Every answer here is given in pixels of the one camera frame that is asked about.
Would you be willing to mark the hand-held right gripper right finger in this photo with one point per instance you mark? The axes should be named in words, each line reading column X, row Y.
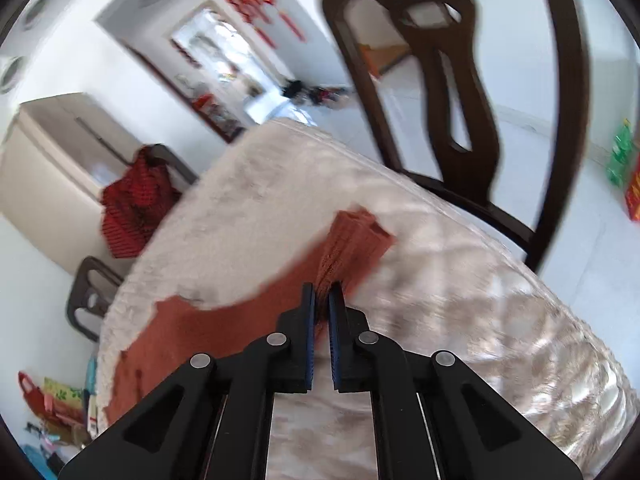
column 334, row 340

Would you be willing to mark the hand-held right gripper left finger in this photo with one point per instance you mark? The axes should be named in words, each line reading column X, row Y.
column 311, row 340

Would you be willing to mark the orange knit sweater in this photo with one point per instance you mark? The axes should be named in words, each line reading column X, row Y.
column 360, row 240

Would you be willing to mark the floral quilted tablecloth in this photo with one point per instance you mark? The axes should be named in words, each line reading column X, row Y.
column 280, row 200

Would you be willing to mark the dark wooden chair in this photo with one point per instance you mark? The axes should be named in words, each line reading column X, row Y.
column 570, row 110
column 75, row 310
column 181, row 167

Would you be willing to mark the red plaid garment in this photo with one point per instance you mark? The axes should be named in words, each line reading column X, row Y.
column 135, row 210

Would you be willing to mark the colourful floral bag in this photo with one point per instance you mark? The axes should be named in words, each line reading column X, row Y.
column 62, row 397

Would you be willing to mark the red shopping bag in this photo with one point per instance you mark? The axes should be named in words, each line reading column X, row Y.
column 31, row 392

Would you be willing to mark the beige refrigerator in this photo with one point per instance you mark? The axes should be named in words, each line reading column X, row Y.
column 50, row 160

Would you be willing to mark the green bottle pack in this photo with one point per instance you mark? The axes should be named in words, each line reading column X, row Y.
column 620, row 155

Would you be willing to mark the round ceiling light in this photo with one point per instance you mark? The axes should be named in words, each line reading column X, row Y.
column 35, row 11
column 12, row 71

